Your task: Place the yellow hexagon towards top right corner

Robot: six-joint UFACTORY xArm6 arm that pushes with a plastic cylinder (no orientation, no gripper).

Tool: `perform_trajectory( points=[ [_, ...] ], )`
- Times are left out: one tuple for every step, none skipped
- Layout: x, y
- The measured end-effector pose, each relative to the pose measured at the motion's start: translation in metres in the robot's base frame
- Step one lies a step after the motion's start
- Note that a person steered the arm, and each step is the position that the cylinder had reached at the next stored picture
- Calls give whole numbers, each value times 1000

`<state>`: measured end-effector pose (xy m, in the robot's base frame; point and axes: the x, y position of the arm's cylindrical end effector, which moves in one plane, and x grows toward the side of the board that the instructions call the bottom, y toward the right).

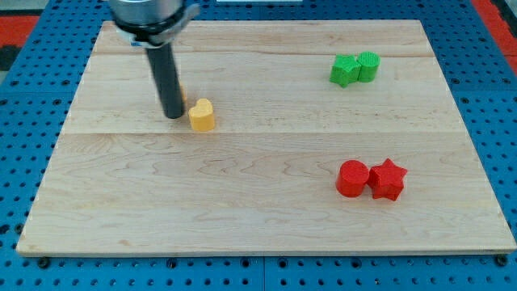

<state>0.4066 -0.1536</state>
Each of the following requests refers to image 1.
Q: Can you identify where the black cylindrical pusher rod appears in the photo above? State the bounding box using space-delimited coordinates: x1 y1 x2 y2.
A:
146 44 185 119

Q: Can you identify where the yellow heart block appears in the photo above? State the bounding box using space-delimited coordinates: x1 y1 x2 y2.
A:
188 99 215 132

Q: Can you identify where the wooden board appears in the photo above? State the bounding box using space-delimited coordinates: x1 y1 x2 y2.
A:
17 20 516 257

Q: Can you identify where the green star block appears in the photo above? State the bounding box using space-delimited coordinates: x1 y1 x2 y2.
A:
329 54 361 87

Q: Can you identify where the green cylinder block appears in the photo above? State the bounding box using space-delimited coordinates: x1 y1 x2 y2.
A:
357 51 380 82

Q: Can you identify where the red cylinder block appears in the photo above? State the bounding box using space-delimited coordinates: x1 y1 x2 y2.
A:
335 160 369 198

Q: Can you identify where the red star block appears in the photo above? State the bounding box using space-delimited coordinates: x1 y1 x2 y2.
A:
367 158 408 201

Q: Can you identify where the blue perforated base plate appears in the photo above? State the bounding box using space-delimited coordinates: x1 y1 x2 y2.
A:
1 0 516 290

